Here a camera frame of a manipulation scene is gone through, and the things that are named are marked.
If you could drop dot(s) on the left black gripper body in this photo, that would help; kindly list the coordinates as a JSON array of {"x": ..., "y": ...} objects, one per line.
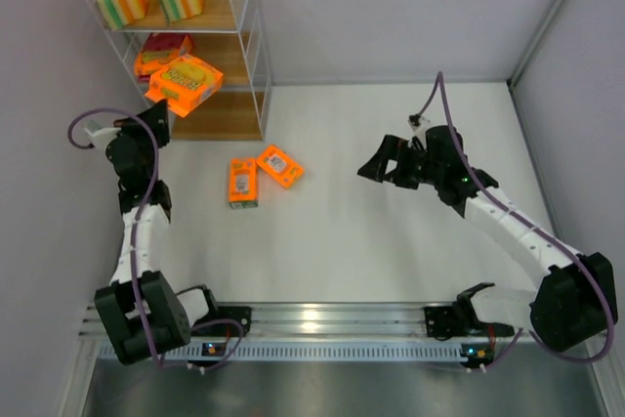
[{"x": 147, "y": 124}]

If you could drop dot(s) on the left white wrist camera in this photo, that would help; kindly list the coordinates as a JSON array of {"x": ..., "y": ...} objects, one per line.
[{"x": 99, "y": 137}]

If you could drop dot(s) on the aluminium mounting rail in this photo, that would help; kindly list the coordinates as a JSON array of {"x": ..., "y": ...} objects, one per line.
[{"x": 339, "y": 322}]

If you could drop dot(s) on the white wire wooden shelf unit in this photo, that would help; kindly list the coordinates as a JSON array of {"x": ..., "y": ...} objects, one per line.
[{"x": 228, "y": 35}]

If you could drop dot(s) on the grey slotted cable duct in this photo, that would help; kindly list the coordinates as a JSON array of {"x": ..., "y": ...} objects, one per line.
[{"x": 333, "y": 351}]

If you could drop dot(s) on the yellow smiley sponge orange box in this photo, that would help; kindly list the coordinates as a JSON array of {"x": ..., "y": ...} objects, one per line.
[{"x": 184, "y": 83}]

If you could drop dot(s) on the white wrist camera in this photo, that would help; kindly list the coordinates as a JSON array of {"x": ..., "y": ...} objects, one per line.
[
  {"x": 99, "y": 137},
  {"x": 418, "y": 123}
]

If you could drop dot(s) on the orange box with barcode label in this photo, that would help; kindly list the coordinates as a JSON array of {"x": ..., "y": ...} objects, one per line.
[{"x": 280, "y": 166}]

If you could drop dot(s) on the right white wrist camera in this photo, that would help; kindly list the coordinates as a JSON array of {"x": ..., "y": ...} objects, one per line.
[{"x": 418, "y": 123}]

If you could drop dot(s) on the slim orange sponge box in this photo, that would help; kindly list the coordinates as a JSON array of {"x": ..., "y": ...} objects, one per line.
[{"x": 243, "y": 183}]

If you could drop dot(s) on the pink sponge orange box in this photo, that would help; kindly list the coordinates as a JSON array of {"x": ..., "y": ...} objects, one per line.
[{"x": 159, "y": 50}]

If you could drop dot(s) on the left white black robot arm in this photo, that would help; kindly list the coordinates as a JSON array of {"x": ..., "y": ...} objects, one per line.
[{"x": 141, "y": 313}]

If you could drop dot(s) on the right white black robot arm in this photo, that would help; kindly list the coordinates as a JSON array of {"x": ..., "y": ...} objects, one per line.
[{"x": 572, "y": 297}]

